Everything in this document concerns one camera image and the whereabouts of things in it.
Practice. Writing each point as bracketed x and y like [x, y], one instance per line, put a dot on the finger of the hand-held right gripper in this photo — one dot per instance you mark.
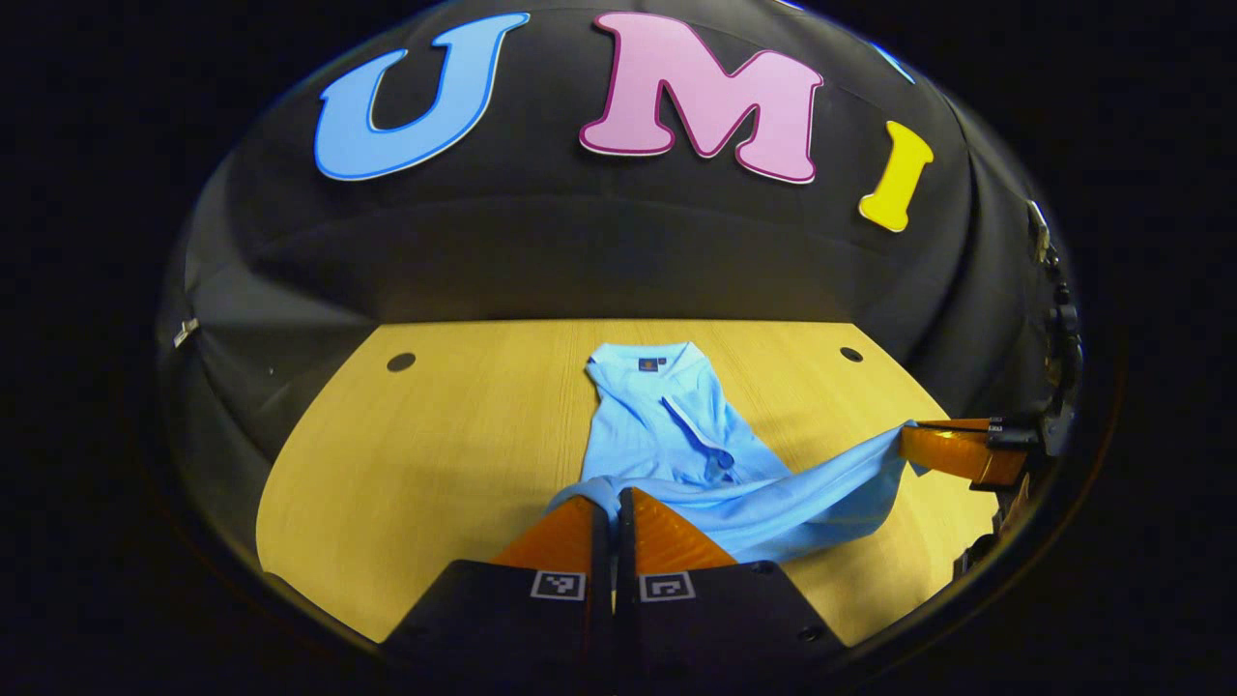
[952, 452]

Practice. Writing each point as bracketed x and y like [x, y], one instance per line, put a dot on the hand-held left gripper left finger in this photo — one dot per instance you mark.
[541, 619]

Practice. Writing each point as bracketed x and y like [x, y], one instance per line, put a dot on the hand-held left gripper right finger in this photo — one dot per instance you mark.
[696, 619]

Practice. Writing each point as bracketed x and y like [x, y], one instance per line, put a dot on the light blue T-shirt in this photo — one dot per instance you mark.
[657, 425]

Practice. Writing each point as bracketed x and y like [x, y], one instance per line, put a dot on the black backdrop cloth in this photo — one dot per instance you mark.
[580, 251]

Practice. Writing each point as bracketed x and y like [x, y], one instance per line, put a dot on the white backdrop clip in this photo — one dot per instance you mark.
[185, 332]

